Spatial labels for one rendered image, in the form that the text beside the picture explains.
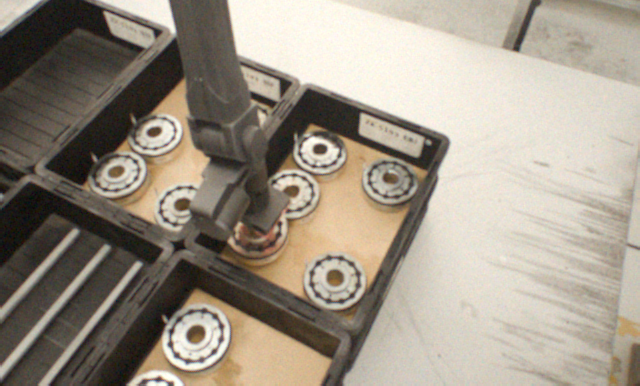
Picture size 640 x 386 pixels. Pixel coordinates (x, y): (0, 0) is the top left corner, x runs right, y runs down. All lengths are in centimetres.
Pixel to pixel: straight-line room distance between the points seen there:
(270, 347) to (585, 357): 56
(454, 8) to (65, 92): 196
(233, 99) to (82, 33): 81
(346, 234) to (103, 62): 67
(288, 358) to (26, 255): 48
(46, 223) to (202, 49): 57
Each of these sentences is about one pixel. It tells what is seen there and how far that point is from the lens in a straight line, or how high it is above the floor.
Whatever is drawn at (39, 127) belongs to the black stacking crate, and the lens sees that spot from 125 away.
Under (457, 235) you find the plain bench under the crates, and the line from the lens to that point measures 116.
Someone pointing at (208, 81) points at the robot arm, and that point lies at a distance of 64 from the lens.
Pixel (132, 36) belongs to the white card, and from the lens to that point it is 129.
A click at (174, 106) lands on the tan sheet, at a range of 119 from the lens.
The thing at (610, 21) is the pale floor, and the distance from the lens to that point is 298.
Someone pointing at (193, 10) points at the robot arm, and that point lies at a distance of 61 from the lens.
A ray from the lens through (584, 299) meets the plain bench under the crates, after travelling 118.
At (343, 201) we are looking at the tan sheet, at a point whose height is 83.
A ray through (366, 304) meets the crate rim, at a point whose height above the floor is 93.
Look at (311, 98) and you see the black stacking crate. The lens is 107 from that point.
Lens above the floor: 169
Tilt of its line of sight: 55 degrees down
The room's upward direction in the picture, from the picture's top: 1 degrees clockwise
